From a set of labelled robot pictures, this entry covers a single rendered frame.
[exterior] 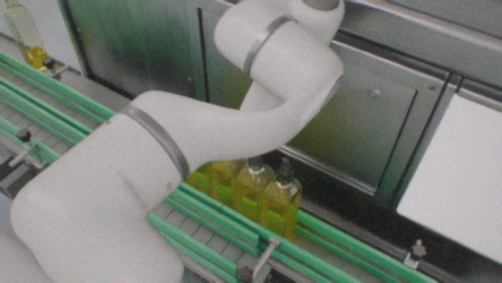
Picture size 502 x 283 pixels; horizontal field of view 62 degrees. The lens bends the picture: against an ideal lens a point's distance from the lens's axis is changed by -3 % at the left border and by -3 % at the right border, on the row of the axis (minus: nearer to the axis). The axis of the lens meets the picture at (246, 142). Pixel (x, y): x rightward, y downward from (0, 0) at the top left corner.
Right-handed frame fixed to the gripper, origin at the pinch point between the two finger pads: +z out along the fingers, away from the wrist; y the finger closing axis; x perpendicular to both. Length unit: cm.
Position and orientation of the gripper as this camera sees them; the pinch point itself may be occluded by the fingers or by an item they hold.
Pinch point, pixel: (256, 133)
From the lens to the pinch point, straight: 70.3
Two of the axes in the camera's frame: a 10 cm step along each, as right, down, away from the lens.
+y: -5.5, 6.3, -5.5
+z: -2.2, 5.2, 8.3
